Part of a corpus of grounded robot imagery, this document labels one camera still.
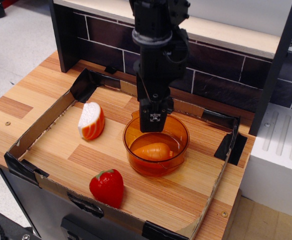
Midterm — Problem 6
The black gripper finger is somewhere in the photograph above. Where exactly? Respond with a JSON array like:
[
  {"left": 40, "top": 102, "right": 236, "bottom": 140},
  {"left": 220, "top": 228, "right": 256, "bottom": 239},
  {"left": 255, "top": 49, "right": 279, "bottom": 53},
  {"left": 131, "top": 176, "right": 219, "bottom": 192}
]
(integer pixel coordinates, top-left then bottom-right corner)
[
  {"left": 139, "top": 99, "right": 166, "bottom": 133},
  {"left": 165, "top": 97, "right": 174, "bottom": 114}
]

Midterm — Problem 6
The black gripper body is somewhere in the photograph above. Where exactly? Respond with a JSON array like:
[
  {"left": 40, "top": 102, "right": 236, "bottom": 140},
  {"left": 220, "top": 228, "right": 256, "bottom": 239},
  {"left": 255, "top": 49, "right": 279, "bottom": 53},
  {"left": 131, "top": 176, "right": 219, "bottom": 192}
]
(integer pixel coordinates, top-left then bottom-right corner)
[{"left": 132, "top": 28, "right": 190, "bottom": 103}]

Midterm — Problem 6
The orange toy carrot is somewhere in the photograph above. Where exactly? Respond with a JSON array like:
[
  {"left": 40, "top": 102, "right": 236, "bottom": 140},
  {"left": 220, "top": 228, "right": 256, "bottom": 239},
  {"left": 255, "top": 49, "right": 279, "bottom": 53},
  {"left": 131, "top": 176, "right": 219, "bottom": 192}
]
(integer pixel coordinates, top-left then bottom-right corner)
[{"left": 133, "top": 142, "right": 174, "bottom": 161}]

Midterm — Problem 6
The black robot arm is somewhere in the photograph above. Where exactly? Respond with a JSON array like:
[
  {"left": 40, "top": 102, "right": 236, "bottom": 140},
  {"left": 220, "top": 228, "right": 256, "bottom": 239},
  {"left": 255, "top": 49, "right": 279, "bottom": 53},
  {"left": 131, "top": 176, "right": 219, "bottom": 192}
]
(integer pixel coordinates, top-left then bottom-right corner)
[{"left": 130, "top": 0, "right": 190, "bottom": 133}]

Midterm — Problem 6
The transparent orange plastic pot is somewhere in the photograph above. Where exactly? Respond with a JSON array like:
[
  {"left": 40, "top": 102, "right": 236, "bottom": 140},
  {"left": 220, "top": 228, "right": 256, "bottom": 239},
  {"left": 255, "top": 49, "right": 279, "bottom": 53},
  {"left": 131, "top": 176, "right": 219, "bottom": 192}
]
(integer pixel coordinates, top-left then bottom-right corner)
[{"left": 123, "top": 111, "right": 190, "bottom": 177}]

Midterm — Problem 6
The cardboard fence with black tape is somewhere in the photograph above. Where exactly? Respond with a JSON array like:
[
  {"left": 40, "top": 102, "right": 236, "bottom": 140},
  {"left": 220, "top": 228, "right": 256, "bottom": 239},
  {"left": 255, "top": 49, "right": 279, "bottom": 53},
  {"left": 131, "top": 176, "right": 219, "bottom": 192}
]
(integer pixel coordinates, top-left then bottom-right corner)
[{"left": 4, "top": 69, "right": 243, "bottom": 240}]

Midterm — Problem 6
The dark tile backsplash panel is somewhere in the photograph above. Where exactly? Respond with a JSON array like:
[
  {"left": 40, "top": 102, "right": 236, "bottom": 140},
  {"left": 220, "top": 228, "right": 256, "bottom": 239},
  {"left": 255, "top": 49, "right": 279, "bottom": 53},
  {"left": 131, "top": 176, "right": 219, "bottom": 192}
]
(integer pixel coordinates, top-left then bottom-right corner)
[{"left": 73, "top": 10, "right": 292, "bottom": 112}]

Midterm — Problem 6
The white orange toy sushi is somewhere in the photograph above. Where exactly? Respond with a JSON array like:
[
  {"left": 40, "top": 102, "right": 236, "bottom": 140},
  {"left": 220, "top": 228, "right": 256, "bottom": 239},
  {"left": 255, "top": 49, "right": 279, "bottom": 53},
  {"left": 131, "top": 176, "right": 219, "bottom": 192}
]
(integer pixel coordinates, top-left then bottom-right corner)
[{"left": 78, "top": 102, "right": 105, "bottom": 140}]

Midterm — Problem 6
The red toy strawberry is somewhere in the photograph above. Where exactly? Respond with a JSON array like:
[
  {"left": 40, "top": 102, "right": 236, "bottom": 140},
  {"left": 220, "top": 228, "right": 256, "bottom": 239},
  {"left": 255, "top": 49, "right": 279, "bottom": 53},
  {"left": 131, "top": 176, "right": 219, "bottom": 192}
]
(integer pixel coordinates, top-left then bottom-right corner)
[{"left": 89, "top": 169, "right": 124, "bottom": 209}]

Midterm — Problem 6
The white ribbed sink block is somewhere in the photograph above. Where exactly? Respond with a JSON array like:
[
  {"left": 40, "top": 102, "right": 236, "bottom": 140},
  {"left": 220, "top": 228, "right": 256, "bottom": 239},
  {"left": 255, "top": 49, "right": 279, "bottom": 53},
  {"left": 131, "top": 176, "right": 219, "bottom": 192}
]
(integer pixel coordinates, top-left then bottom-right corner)
[{"left": 240, "top": 103, "right": 292, "bottom": 216}]

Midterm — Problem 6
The black vertical frame post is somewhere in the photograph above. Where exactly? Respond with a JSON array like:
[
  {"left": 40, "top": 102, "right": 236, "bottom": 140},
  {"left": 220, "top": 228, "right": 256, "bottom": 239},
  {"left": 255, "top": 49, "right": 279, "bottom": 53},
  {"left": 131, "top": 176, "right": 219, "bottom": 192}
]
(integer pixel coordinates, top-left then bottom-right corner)
[{"left": 249, "top": 6, "right": 292, "bottom": 136}]

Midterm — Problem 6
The black left frame post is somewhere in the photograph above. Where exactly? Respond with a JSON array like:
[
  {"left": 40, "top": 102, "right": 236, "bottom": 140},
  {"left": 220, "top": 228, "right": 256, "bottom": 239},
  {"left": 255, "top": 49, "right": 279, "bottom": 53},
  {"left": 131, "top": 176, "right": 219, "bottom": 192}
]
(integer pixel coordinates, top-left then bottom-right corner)
[{"left": 49, "top": 0, "right": 81, "bottom": 73}]

